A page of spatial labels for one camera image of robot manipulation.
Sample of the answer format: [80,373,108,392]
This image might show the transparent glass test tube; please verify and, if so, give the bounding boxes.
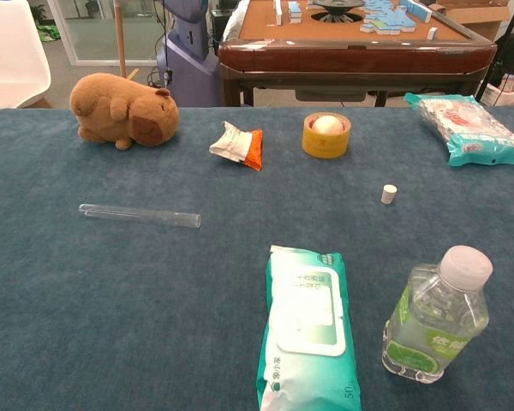
[78,203,202,229]

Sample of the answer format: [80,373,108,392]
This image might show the white orange snack packet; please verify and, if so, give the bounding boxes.
[208,121,265,172]

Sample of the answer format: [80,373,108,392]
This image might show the yellow tape roll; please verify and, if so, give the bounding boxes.
[302,111,353,160]

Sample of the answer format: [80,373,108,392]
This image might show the pale pink egg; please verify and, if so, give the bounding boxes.
[310,115,344,134]

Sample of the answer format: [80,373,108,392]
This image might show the green wet wipes pack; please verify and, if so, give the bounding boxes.
[255,244,362,411]

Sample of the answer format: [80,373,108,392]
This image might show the blue grey machine base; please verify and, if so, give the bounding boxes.
[156,0,224,108]

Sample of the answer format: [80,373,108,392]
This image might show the blue table cloth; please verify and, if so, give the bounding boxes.
[0,105,514,411]

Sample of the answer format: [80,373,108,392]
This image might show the brown mahjong table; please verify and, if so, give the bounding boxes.
[218,0,498,108]

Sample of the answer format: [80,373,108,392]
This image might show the brown capybara plush toy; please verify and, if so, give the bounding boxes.
[69,72,180,152]

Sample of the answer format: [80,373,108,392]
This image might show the clear water bottle green label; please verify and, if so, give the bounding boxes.
[381,245,494,384]

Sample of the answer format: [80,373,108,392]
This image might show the black mahjong table hub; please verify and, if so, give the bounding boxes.
[310,0,368,22]

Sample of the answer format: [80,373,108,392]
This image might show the wooden pole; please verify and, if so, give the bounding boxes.
[114,0,128,80]

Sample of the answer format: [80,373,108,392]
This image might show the teal noodle package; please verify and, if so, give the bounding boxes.
[403,92,514,169]

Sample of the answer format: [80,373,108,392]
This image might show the blue mahjong tile pile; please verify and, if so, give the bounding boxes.
[359,0,433,35]

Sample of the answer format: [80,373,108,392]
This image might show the white printed carton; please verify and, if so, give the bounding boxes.
[481,72,514,106]

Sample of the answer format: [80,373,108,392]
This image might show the black tripod stand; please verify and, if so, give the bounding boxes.
[475,0,514,103]

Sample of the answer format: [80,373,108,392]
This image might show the cardboard box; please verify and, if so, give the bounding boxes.
[435,0,511,42]

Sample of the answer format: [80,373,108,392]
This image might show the white chair wooden legs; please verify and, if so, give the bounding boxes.
[0,0,52,110]

